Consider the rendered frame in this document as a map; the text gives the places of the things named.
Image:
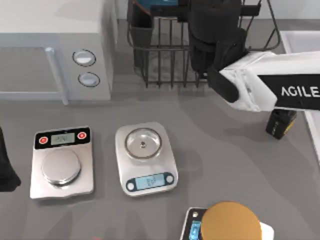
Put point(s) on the teal object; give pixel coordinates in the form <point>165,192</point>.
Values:
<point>160,2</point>

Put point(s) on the dark box with orange edge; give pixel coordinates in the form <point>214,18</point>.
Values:
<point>140,17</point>

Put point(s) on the black and yellow box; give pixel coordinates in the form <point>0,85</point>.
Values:
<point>278,125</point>

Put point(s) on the pale microwave oven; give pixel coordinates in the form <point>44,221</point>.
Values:
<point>82,22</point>

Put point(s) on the large round microwave knob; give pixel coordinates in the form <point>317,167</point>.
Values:
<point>84,57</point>

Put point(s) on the small round microwave knob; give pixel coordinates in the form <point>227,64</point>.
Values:
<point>89,79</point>

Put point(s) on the silver scale with glass dish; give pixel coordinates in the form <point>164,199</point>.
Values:
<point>146,165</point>

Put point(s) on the microwave oven door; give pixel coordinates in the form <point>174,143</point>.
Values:
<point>22,72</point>

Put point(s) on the scale with orange round plate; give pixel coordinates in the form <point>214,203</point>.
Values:
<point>230,222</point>

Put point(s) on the silver scale with red buttons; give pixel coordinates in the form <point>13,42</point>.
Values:
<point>62,175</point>

